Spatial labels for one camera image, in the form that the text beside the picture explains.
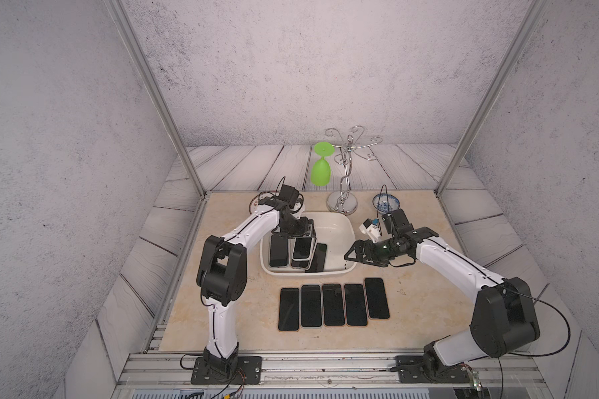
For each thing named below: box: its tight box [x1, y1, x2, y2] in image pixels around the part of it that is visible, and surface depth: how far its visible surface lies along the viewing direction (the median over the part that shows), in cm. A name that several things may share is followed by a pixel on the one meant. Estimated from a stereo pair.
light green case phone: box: [301, 284, 322, 327], surface depth 87 cm
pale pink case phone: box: [364, 277, 391, 320], surface depth 90 cm
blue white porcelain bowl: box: [372, 192, 401, 214], surface depth 116 cm
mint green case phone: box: [269, 234, 289, 267], surface depth 97 cm
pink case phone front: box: [344, 283, 368, 326], surface depth 86 cm
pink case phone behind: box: [322, 282, 346, 327], surface depth 86 cm
